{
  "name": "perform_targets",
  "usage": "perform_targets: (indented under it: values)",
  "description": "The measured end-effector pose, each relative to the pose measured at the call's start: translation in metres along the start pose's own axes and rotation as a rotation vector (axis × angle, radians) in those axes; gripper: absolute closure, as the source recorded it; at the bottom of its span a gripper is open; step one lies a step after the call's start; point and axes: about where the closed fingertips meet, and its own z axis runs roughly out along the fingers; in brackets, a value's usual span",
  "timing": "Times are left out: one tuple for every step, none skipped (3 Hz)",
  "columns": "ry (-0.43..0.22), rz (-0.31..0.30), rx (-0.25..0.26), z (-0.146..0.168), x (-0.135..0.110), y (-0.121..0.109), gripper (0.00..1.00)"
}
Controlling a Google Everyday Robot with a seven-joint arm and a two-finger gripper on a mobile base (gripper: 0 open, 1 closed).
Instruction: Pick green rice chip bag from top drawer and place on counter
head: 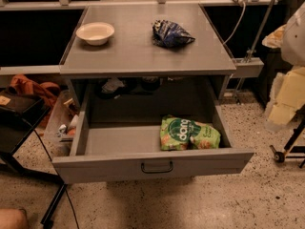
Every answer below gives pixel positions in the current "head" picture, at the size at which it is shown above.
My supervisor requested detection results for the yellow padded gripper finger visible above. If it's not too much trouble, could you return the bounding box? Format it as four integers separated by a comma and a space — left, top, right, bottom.
265, 66, 305, 132

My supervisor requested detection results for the green rice chip bag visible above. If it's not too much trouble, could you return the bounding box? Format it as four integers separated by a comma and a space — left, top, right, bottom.
160, 115, 221, 151

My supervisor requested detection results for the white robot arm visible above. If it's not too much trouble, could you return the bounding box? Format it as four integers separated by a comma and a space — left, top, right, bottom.
262, 3, 305, 132

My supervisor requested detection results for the blue chip bag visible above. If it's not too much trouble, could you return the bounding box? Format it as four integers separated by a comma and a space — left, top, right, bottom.
152, 20, 195, 48

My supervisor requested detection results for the grey counter cabinet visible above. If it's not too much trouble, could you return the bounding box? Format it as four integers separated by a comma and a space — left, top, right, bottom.
60, 4, 235, 111

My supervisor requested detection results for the grey open drawer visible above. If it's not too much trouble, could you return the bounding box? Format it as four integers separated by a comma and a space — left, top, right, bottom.
53, 84, 254, 184

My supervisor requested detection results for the black wheeled stand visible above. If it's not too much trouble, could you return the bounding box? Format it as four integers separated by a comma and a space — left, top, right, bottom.
269, 116, 305, 169

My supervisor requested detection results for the white bowl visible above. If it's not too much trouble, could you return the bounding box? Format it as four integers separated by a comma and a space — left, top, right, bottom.
76, 22, 114, 46

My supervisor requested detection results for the orange jacket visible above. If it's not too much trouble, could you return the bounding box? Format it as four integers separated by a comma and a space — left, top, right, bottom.
5, 74, 61, 128

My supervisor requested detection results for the black side table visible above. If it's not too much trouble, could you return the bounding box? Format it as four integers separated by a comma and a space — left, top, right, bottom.
0, 91, 67, 229

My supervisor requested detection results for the person's knee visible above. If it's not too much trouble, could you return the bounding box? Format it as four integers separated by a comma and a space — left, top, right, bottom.
0, 209, 30, 229

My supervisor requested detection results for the white power cable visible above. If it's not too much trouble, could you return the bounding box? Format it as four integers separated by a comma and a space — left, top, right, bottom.
222, 2, 248, 46

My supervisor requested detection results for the black drawer handle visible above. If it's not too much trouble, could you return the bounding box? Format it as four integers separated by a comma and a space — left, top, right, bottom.
141, 161, 173, 174

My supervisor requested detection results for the black floor cable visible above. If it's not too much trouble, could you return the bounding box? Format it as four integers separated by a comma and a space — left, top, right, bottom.
21, 117, 80, 229

